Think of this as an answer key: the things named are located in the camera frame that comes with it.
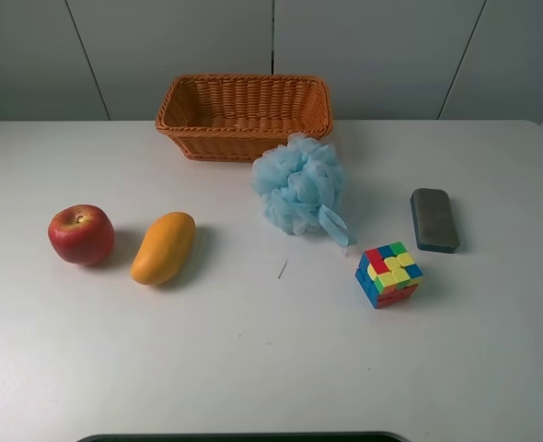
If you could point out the yellow orange mango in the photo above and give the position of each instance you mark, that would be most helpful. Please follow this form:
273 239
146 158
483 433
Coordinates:
164 249

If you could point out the orange wicker basket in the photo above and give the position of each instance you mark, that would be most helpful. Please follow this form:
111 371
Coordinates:
238 117

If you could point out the red apple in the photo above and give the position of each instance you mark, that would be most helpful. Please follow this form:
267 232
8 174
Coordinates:
82 234

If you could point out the light blue bath loofah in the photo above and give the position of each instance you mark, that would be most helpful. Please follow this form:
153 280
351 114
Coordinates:
300 185

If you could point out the multicoloured puzzle cube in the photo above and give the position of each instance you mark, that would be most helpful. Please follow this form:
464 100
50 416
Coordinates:
388 274

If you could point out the grey whiteboard eraser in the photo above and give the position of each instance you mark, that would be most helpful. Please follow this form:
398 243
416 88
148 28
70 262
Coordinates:
433 221

